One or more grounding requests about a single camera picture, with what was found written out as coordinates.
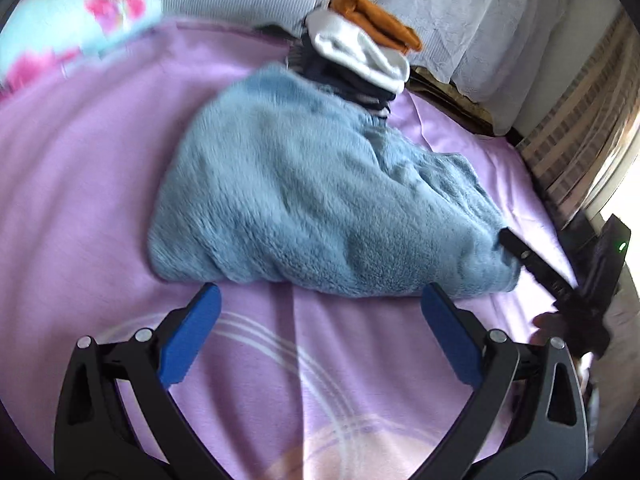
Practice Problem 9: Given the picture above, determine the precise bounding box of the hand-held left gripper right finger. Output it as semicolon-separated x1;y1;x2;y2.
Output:
421;282;589;480

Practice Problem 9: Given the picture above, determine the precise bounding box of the dark brown bed edge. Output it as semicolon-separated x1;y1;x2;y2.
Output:
407;66;521;140

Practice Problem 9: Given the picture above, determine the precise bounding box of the purple bed sheet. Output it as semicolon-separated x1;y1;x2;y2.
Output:
0;17;581;480

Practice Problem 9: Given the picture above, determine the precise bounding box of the blue fleece garment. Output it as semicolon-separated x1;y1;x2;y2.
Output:
147;62;523;302

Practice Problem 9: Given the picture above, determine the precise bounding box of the floral light blue pillow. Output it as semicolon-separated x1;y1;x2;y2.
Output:
0;0;164;95

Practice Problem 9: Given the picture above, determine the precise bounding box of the person's right hand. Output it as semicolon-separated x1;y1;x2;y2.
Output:
532;311;570;347

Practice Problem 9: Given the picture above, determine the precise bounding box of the white quilted bedspread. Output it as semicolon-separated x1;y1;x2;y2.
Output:
40;0;576;137

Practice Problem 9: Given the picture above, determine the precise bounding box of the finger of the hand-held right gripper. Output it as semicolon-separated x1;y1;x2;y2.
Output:
499;227;577;307

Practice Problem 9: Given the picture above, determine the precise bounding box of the white folded cloth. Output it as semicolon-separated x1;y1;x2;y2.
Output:
306;7;412;95

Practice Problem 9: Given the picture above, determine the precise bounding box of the window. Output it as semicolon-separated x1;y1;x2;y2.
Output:
592;120;640;223

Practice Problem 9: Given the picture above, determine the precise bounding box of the orange-brown folded cloth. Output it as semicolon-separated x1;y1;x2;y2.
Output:
329;0;424;54

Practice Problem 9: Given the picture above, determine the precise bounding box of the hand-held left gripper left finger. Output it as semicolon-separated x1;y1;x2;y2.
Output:
54;282;223;480

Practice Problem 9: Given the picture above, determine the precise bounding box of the navy folded garment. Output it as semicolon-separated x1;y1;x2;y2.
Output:
299;35;402;107

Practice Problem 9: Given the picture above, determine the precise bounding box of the striped folded garment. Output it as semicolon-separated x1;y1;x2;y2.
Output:
285;35;397;120

